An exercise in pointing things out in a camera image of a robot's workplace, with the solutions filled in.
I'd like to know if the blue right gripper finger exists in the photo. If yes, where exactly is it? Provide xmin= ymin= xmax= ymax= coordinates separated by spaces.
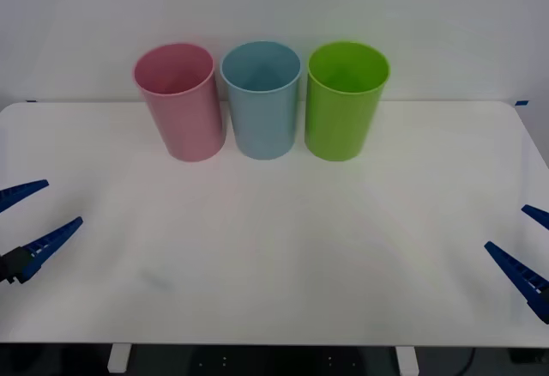
xmin=484 ymin=240 xmax=549 ymax=325
xmin=521 ymin=204 xmax=549 ymax=227

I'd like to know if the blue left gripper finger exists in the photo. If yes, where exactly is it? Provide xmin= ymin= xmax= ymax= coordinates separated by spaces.
xmin=0 ymin=179 xmax=50 ymax=215
xmin=0 ymin=216 xmax=84 ymax=285

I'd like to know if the white table leg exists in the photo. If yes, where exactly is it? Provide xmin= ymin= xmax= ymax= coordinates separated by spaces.
xmin=106 ymin=343 xmax=132 ymax=373
xmin=395 ymin=345 xmax=420 ymax=373

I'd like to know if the pink plastic bin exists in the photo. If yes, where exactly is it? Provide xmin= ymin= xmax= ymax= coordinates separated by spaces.
xmin=132 ymin=42 xmax=227 ymax=164

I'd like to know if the green plastic bin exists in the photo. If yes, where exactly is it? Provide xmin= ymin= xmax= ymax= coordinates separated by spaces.
xmin=304 ymin=39 xmax=391 ymax=163

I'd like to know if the pale blue plastic bin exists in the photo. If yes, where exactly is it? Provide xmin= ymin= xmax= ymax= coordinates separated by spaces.
xmin=219 ymin=40 xmax=302 ymax=161

